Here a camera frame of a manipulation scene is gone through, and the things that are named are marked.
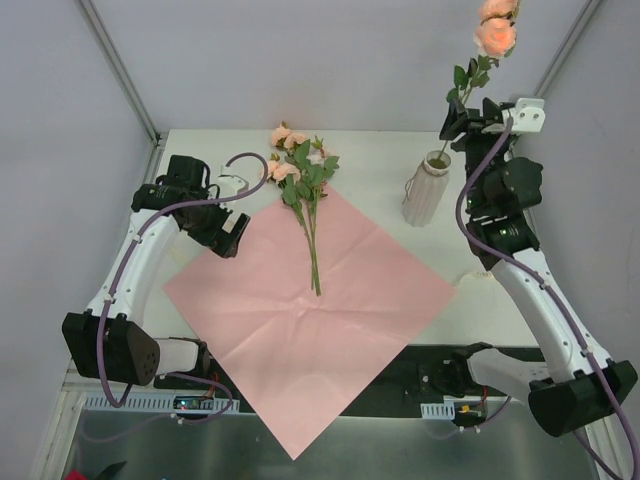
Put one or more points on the white cable duct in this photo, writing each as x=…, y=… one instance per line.
x=164, y=403
x=449, y=410

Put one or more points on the right aluminium frame post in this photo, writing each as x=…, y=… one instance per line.
x=548, y=34

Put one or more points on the right white cable duct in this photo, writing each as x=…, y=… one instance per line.
x=449, y=410

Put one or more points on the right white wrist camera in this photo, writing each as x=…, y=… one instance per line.
x=527, y=115

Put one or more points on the aluminium front rail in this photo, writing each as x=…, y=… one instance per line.
x=75, y=386

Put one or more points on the red object at bottom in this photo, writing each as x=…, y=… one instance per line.
x=75, y=475

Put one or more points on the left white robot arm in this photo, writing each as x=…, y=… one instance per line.
x=107, y=340

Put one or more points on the pink paper wrapping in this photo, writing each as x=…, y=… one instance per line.
x=300, y=357

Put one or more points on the white ribbed ceramic vase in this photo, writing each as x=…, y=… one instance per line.
x=425, y=189

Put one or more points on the left white cable duct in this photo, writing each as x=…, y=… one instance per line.
x=164, y=403

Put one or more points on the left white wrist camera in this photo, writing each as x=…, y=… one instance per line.
x=229, y=184

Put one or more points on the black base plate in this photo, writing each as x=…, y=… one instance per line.
x=396, y=392

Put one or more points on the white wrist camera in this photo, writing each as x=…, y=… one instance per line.
x=527, y=115
x=229, y=184

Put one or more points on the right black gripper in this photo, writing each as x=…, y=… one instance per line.
x=476, y=128

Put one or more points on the aluminium frame post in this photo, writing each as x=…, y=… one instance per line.
x=108, y=48
x=548, y=34

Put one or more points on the pink flowers with green leaves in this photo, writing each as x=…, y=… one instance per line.
x=301, y=168

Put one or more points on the left aluminium frame post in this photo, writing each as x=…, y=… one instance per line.
x=108, y=48

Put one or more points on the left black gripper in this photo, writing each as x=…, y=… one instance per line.
x=220, y=232

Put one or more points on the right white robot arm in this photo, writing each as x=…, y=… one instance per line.
x=577, y=382

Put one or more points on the single pink rose stem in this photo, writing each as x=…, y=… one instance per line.
x=495, y=38

